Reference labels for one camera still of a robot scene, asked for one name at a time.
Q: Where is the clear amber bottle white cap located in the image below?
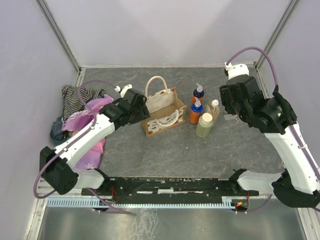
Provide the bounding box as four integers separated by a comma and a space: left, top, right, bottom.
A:
205, 99, 220, 124

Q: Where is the watermelon canvas tote bag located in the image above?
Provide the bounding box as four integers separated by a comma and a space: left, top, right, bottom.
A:
141, 76, 187, 137

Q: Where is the orange bottle dark blue pump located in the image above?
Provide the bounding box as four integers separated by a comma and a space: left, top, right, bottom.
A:
191, 83, 205, 105

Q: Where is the green bottle cream cap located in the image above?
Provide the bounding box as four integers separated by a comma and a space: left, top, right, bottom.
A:
196, 112, 214, 138

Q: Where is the orange bottle bright blue pump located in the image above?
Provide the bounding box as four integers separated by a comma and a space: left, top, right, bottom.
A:
189, 97, 203, 125

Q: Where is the black white striped cloth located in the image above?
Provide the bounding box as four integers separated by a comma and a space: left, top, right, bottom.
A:
61, 85, 105, 123

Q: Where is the pink purple snowflake cloth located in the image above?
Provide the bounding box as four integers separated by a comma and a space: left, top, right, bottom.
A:
61, 94, 115, 171

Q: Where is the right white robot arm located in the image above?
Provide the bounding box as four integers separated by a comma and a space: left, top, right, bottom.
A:
219, 74, 320, 209

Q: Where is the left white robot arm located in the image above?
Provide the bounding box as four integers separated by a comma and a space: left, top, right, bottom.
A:
39, 88, 150, 195

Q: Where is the blue grey crumpled cloth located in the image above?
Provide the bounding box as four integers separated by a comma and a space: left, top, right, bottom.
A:
49, 116, 69, 146

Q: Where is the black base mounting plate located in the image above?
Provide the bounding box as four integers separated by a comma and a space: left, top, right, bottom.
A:
95, 177, 259, 205

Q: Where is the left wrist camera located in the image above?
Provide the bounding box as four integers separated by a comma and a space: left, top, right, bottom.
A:
114, 84, 132, 98

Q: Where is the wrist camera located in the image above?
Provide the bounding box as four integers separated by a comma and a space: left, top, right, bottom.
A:
224, 62, 250, 80
114, 84, 132, 98

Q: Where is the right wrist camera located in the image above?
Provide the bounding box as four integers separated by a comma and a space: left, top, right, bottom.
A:
224, 62, 250, 80

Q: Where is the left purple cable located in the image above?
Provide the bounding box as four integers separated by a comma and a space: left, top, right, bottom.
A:
33, 79, 133, 215

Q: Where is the purple cable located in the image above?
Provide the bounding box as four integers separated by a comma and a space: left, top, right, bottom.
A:
33, 79, 133, 215
226, 46, 320, 215

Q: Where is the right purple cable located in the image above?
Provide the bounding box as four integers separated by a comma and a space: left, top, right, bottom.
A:
226, 46, 320, 215

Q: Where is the light blue cable duct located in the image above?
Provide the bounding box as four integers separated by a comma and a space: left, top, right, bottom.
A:
46, 197, 236, 208

